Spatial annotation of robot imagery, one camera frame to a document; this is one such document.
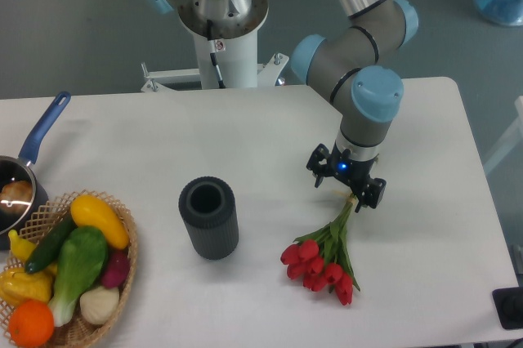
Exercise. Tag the red tulip bouquet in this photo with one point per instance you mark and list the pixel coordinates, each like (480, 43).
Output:
(321, 259)

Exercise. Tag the dark grey ribbed vase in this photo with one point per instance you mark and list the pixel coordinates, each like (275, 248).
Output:
(208, 209)

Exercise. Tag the brown bread roll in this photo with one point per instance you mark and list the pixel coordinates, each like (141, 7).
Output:
(16, 197)

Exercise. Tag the green cucumber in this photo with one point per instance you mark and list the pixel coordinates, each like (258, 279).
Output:
(48, 249)

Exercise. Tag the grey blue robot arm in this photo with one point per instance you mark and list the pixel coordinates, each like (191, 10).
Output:
(344, 71)

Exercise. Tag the green bok choy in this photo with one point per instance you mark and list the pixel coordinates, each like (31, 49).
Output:
(80, 262)

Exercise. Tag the purple red onion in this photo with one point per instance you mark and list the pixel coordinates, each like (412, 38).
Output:
(116, 270)

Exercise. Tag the yellow squash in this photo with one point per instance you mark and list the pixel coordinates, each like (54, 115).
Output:
(88, 210)

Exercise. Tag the blue handled saucepan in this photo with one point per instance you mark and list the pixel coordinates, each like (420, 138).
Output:
(20, 168)

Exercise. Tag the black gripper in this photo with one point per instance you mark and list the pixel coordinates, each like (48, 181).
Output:
(355, 174)

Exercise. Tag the orange fruit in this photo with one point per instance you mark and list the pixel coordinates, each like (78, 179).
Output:
(31, 324)

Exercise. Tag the white garlic bulb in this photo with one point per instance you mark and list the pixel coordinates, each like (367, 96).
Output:
(98, 304)

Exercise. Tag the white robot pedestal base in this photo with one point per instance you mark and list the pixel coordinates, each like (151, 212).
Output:
(225, 36)

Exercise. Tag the black device at edge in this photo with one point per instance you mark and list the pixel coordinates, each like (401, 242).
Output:
(508, 304)

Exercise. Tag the woven wicker basket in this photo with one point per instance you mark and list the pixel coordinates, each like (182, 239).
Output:
(79, 332)

